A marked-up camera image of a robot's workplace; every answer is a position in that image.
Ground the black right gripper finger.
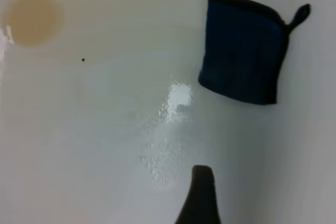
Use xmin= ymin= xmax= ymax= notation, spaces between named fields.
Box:
xmin=174 ymin=165 xmax=222 ymax=224

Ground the brown coffee puddle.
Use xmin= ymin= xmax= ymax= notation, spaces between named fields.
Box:
xmin=2 ymin=0 xmax=65 ymax=48

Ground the dark blue cleaning cloth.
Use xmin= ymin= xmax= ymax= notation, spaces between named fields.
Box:
xmin=197 ymin=0 xmax=311 ymax=105

